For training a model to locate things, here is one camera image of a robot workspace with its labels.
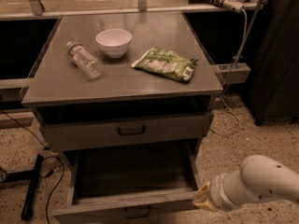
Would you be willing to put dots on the dark cabinet at right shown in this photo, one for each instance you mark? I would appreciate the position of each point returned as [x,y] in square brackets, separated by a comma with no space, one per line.
[272,90]

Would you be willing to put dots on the grey drawer cabinet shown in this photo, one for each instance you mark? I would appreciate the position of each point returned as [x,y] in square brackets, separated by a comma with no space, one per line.
[59,93]

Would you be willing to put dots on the grey top drawer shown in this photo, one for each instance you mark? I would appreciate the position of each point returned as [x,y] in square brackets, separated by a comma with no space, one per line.
[123,132]

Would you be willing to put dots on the black stand base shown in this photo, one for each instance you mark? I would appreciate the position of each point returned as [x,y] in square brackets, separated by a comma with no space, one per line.
[32,176]

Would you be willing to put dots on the green chip bag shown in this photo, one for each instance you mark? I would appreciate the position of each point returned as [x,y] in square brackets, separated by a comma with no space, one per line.
[166,63]

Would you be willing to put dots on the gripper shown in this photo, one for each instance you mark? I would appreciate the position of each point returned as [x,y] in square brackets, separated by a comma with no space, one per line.
[215,190]

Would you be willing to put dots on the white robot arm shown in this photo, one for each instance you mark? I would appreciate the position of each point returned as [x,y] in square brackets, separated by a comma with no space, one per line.
[259,179]

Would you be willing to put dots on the white ceramic bowl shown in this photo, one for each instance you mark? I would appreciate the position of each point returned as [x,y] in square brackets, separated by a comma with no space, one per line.
[114,42]

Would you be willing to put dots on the grey drawer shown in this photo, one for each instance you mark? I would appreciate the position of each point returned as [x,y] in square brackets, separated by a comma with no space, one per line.
[123,132]
[130,182]

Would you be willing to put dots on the clear plastic water bottle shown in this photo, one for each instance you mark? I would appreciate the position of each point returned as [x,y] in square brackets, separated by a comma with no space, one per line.
[86,62]

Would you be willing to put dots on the grey power strip box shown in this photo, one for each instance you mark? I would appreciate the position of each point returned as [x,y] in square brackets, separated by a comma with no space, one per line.
[228,75]

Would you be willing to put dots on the metal rail shelf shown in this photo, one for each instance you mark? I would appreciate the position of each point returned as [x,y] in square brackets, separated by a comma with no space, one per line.
[124,6]

